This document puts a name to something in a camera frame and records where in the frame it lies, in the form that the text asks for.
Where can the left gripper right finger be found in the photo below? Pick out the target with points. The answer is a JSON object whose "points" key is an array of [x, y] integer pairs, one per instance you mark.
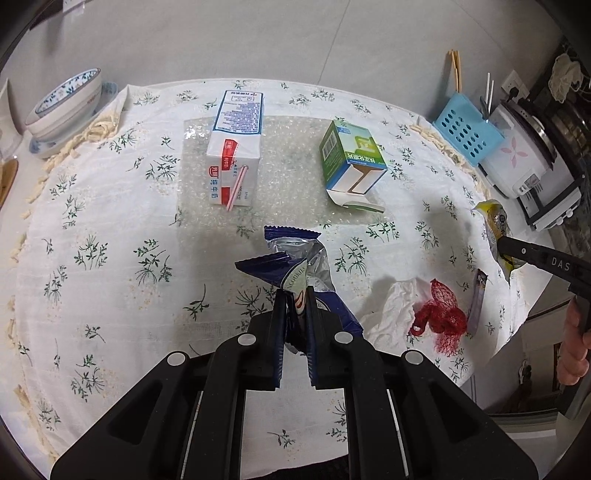
{"points": [[324, 316]]}

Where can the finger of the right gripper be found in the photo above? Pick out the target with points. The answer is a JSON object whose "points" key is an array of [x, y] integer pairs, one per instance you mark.
{"points": [[571, 269]]}

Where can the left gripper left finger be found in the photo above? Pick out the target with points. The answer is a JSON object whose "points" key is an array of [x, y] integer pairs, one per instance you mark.
{"points": [[264, 359]]}

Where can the white tissue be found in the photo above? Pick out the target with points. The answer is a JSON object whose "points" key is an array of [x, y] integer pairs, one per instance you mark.
{"points": [[388, 324]]}

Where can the blue silver snack wrapper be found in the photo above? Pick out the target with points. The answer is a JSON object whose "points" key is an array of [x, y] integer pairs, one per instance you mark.
{"points": [[298, 260]]}

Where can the yellow snack wrapper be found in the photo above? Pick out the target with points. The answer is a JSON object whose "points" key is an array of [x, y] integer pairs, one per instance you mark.
{"points": [[496, 226]]}

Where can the purple stick sachet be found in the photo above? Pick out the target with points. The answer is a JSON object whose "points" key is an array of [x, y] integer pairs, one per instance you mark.
{"points": [[477, 301]]}

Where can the red mesh net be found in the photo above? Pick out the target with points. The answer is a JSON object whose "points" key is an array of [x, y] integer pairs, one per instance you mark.
{"points": [[442, 315]]}

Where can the clear bubble wrap sheet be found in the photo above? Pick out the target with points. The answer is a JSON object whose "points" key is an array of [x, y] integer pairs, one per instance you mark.
{"points": [[290, 187]]}

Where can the green white medicine box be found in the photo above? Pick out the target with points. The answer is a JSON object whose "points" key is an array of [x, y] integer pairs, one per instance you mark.
{"points": [[352, 164]]}

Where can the white blue milk carton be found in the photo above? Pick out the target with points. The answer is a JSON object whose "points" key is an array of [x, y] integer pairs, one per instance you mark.
{"points": [[234, 149]]}

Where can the person's right hand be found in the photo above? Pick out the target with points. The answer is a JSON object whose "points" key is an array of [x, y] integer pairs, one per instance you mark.
{"points": [[572, 359]]}

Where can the white rice cooker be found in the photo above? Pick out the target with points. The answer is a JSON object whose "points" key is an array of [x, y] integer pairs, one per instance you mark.
{"points": [[528, 168]]}

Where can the white floral tablecloth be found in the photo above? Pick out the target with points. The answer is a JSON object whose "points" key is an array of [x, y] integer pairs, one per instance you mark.
{"points": [[108, 282]]}

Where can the blue plastic utensil holder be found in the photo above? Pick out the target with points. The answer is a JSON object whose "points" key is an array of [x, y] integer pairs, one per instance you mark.
{"points": [[462, 125]]}

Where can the wooden chopsticks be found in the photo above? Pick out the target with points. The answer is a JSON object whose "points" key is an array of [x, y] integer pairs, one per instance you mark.
{"points": [[457, 69]]}

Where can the blue patterned porcelain bowl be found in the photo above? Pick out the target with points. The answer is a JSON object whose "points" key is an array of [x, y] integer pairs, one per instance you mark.
{"points": [[70, 102]]}

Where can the white wall socket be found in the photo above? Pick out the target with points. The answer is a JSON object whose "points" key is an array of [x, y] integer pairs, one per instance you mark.
{"points": [[513, 87]]}

